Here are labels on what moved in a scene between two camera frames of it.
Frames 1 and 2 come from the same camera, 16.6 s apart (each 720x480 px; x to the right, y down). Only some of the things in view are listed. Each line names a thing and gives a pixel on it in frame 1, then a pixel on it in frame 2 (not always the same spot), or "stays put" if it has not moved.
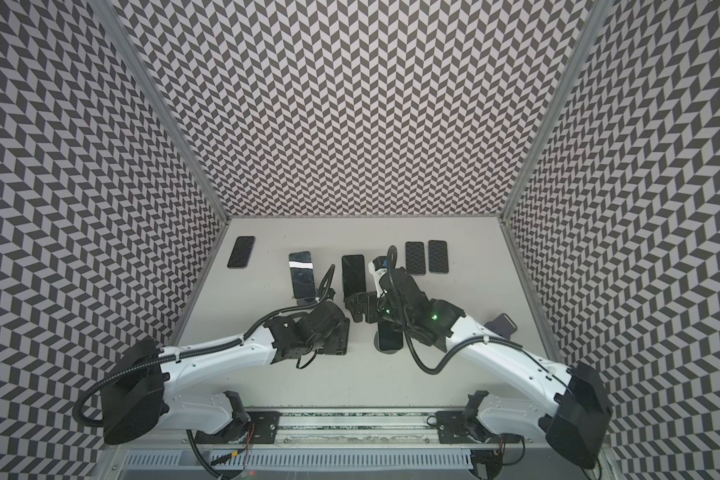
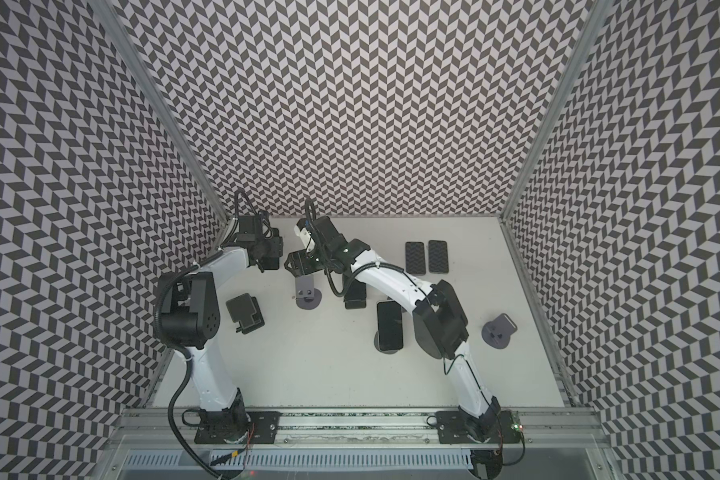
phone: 390,335 stays put
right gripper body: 371,305 → 301,263
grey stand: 502,325 stays put
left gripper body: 317,346 → 272,246
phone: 415,257 stays put
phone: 438,259 stays put
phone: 302,274 → 270,262
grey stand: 377,345 stays put
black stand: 336,336 → 245,310
